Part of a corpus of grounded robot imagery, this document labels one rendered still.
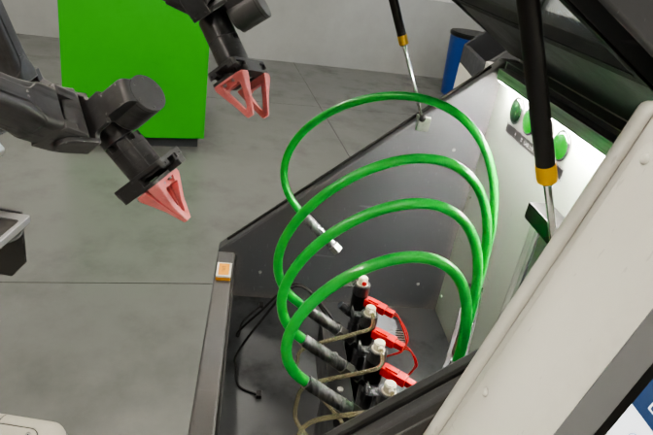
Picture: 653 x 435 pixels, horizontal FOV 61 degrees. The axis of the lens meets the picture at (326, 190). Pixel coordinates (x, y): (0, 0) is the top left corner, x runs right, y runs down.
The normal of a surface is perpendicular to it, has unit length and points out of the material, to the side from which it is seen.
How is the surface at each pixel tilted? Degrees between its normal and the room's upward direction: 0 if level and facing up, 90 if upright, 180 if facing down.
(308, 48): 90
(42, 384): 0
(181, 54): 90
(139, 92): 45
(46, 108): 55
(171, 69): 90
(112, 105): 71
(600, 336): 76
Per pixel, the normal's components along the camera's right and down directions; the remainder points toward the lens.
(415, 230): 0.09, 0.43
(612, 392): -0.92, -0.31
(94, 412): 0.15, -0.90
